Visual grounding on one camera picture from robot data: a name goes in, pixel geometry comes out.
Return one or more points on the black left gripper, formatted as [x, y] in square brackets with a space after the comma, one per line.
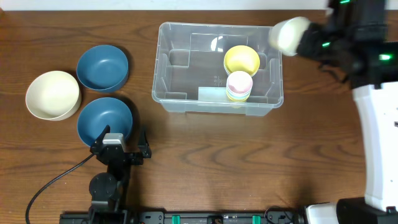
[143, 153]

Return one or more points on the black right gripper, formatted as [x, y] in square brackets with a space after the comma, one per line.
[310, 45]

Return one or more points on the cream plastic cup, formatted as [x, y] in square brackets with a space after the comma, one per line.
[285, 36]

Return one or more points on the small yellow bowl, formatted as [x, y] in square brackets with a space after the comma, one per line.
[241, 58]

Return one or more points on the pink plastic cup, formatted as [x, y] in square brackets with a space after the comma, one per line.
[239, 83]

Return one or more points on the light blue plastic cup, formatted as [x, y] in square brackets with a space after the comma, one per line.
[237, 95]

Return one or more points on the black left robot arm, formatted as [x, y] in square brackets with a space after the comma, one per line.
[109, 189]

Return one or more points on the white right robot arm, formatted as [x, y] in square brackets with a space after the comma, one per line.
[354, 40]

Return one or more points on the clear plastic storage container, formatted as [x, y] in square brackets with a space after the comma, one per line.
[190, 56]

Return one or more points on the white label in container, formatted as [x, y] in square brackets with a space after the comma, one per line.
[212, 94]

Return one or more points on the near dark blue bowl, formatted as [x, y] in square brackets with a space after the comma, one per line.
[95, 116]

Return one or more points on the dark blue bowl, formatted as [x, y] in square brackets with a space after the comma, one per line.
[95, 116]
[103, 68]

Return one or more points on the far dark blue bowl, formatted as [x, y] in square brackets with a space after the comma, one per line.
[103, 68]

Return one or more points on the large cream bowl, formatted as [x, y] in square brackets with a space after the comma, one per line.
[53, 96]

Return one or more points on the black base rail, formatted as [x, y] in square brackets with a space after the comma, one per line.
[273, 216]

